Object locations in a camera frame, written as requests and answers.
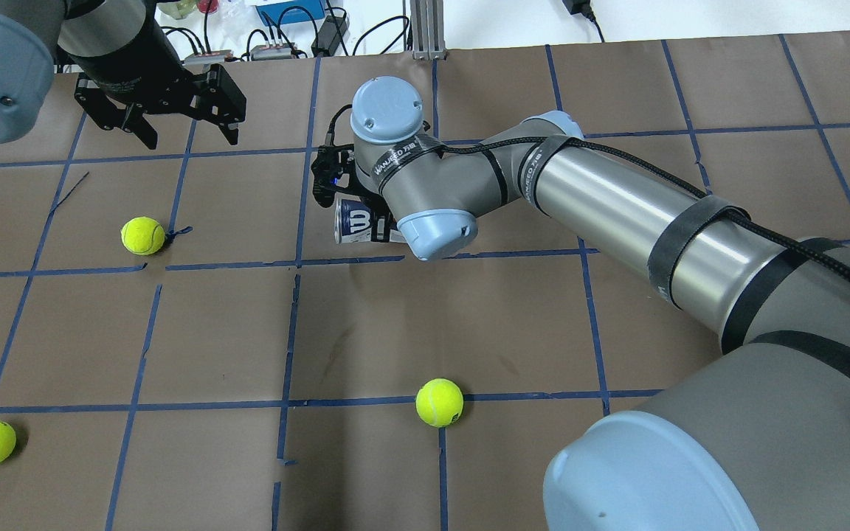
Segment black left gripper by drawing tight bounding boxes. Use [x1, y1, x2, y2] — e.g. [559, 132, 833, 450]
[75, 63, 247, 149]

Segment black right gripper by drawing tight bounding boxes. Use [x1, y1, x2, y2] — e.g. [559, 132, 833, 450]
[311, 144, 389, 219]

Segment white blue tennis ball can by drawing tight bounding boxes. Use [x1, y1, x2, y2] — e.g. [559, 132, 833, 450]
[334, 198, 406, 244]

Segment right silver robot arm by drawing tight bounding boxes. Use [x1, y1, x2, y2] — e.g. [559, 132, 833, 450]
[311, 75, 850, 530]

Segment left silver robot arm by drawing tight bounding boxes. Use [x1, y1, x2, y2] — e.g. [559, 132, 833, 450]
[0, 1, 246, 149]

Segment tennis ball far left front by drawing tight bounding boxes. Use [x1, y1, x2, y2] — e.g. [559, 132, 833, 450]
[120, 216, 167, 256]

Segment tennis ball table centre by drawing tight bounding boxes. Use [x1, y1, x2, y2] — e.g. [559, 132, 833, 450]
[415, 378, 463, 428]

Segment black power adapter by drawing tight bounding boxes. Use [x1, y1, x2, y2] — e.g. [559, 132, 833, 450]
[311, 13, 350, 57]

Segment blue white box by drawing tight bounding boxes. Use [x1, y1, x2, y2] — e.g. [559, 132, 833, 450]
[247, 1, 327, 26]

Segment aluminium frame post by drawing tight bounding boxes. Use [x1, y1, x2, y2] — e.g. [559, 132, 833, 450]
[410, 0, 446, 60]

